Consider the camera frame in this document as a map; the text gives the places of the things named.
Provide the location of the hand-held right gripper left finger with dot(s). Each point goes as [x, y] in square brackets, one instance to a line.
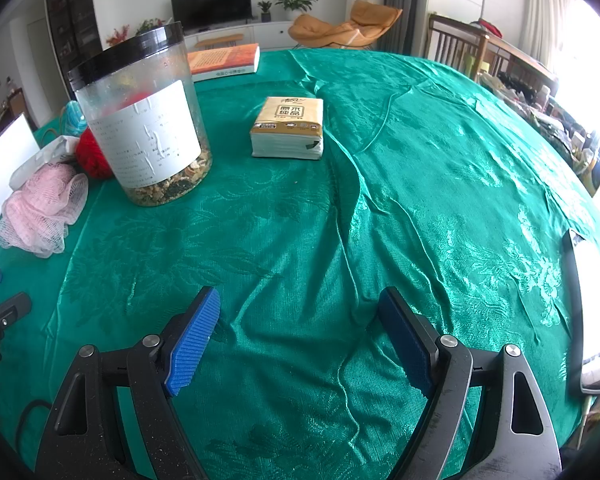
[195, 340]

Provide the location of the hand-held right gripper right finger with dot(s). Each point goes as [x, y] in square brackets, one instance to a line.
[405, 340]

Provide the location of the pink mesh bath pouf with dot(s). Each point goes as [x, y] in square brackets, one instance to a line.
[40, 210]

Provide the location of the red yarn ball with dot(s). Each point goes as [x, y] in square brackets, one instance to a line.
[92, 156]

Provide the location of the blue patterned fabric sachet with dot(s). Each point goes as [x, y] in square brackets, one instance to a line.
[74, 119]

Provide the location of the yellow tissue pack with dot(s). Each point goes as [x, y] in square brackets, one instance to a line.
[287, 125]

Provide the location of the white board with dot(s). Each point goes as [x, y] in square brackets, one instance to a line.
[0, 170]

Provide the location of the white plastic bag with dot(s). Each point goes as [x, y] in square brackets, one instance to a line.
[45, 152]

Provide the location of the green patterned tablecloth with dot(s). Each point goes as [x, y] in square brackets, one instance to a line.
[305, 235]

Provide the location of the clear jar with black lid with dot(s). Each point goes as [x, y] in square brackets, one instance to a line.
[145, 135]

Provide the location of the black display cabinet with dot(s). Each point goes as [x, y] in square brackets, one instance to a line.
[72, 35]

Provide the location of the pile of household clutter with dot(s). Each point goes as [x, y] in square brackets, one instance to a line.
[555, 120]

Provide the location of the red flower bouquet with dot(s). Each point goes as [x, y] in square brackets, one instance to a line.
[117, 36]

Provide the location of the orange cover book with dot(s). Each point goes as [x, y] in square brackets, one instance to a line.
[225, 60]

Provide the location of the green plant with red pot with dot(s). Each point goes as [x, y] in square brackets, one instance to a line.
[150, 26]

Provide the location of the small wooden stool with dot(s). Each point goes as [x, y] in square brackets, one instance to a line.
[220, 39]

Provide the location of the wooden slatted bench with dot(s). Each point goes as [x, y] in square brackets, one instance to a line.
[480, 45]

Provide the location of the white television cabinet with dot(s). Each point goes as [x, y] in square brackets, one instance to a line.
[275, 32]

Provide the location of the orange lounge chair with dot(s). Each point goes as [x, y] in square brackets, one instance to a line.
[340, 25]

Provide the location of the red cloth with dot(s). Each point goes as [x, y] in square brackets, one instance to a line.
[491, 27]

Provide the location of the grey curtain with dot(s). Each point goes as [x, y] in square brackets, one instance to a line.
[405, 5]

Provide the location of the black flat television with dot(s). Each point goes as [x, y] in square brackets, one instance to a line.
[210, 5]

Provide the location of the small potted plant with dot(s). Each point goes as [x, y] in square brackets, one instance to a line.
[265, 10]

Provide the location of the large leafy potted plant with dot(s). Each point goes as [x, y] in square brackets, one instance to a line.
[295, 0]

